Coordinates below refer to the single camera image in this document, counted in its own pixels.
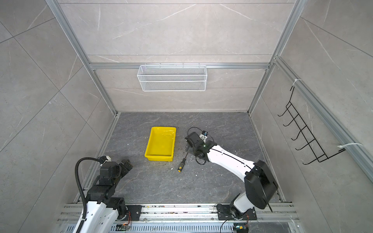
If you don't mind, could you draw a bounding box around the black corrugated cable hose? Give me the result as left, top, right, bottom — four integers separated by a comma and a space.
74, 157, 103, 222

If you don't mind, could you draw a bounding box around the yellow plastic bin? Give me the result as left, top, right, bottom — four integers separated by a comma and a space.
145, 127, 176, 162

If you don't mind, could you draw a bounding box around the white wire mesh basket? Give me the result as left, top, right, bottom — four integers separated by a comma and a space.
137, 65, 208, 92

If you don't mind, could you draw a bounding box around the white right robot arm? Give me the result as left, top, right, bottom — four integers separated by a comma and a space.
185, 131, 278, 219

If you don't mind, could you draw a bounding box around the left aluminium frame post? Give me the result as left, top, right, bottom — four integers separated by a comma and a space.
46, 0, 118, 116

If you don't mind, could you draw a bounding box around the aluminium corner frame post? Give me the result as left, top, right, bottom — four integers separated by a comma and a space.
247, 0, 307, 117

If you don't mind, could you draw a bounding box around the black wire hook rack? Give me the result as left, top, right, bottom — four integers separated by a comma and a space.
277, 86, 346, 165

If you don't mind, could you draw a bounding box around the black yellow handled screwdriver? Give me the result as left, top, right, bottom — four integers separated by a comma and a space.
178, 146, 189, 172

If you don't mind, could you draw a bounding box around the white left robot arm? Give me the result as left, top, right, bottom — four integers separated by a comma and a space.
74, 156, 133, 233

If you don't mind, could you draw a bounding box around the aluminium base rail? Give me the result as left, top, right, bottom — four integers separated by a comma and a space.
55, 203, 304, 233

